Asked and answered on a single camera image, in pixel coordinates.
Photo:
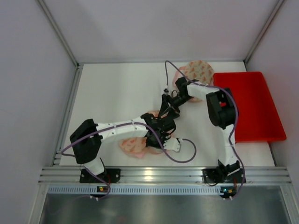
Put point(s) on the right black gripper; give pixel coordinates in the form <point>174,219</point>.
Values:
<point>170,102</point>

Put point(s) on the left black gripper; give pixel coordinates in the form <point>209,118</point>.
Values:
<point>162,126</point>

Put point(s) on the floral mesh laundry bag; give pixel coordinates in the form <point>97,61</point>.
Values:
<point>197,70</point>

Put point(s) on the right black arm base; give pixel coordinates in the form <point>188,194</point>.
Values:
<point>213,176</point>

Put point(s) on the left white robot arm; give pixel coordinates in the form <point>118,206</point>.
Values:
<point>89,136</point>

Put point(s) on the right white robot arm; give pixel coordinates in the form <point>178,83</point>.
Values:
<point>222,112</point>

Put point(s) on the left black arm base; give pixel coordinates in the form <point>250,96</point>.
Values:
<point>110,175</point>

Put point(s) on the red plastic tray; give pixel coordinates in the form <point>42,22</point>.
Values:
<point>258,118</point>

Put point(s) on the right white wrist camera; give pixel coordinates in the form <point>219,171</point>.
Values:
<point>166,90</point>

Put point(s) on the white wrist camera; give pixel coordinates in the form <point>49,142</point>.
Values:
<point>173,144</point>
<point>166,90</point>

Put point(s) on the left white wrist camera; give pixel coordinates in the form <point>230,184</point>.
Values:
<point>173,144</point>

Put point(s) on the aluminium mounting rail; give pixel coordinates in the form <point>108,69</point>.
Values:
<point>163,175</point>

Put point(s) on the slotted grey cable duct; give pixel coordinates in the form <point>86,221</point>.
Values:
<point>140,190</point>

